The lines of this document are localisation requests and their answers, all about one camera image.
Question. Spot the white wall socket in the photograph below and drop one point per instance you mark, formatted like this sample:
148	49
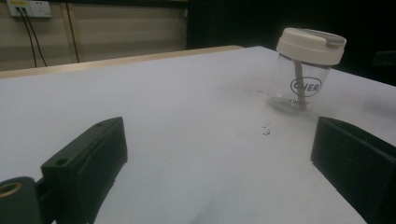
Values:
37	7

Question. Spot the clear cup with white lid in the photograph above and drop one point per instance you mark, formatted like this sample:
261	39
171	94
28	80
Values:
308	46

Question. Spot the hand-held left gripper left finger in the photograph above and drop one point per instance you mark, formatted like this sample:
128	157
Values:
87	161

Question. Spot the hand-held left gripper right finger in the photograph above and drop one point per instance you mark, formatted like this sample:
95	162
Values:
358	168

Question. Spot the wooden table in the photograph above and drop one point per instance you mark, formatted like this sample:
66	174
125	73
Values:
124	59

